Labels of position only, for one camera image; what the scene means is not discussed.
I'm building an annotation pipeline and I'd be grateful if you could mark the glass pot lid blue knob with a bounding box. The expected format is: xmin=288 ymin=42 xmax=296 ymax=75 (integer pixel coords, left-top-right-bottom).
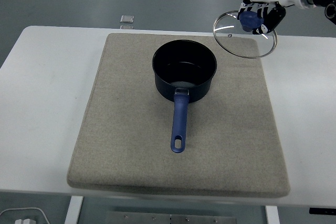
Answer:
xmin=213 ymin=10 xmax=278 ymax=59

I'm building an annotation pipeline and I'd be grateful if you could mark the beige fabric mat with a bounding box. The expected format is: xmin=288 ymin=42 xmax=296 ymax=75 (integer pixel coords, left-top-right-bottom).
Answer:
xmin=65 ymin=33 xmax=291 ymax=200

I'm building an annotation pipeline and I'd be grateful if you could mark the black label strip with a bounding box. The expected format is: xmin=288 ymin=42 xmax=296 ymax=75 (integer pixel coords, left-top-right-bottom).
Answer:
xmin=309 ymin=207 xmax=336 ymax=215

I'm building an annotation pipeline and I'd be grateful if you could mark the white table leg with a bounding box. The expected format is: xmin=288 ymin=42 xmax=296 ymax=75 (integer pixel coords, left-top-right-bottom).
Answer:
xmin=265 ymin=205 xmax=280 ymax=224
xmin=64 ymin=196 xmax=84 ymax=224

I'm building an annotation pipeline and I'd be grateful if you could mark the grey metal plate with screws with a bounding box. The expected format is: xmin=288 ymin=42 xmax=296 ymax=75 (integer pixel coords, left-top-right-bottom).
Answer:
xmin=106 ymin=210 xmax=237 ymax=224

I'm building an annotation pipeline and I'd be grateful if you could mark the dark pot with blue handle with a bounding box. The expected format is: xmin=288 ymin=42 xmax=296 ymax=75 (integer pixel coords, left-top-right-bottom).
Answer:
xmin=152 ymin=39 xmax=218 ymax=154

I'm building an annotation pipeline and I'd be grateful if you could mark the white cable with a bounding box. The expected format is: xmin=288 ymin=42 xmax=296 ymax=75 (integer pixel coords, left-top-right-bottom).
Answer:
xmin=0 ymin=207 xmax=50 ymax=224

